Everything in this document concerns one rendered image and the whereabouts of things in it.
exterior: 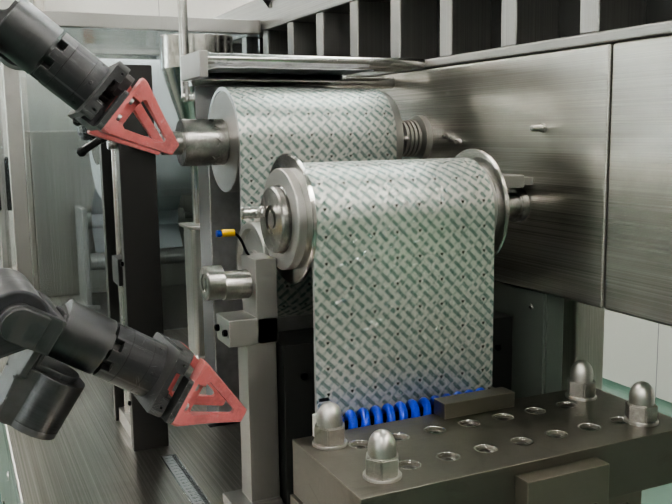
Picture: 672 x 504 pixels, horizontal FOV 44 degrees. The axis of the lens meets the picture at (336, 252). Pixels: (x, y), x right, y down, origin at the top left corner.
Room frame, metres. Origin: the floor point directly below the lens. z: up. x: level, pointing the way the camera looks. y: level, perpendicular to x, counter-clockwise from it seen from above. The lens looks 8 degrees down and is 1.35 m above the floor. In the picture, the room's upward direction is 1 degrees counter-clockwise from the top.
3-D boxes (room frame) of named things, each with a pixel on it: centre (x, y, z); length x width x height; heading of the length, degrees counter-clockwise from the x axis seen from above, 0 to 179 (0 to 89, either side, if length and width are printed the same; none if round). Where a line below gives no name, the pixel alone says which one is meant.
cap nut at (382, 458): (0.73, -0.04, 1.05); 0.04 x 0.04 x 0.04
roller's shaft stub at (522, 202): (1.06, -0.21, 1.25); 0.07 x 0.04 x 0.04; 115
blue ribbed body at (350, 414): (0.91, -0.09, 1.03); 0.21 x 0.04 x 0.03; 115
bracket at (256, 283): (0.95, 0.11, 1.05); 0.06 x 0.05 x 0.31; 115
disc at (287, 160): (0.94, 0.05, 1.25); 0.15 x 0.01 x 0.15; 25
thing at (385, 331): (0.93, -0.08, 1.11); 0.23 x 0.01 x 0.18; 115
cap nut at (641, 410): (0.87, -0.33, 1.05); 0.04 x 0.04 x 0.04
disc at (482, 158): (1.04, -0.17, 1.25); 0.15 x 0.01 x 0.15; 25
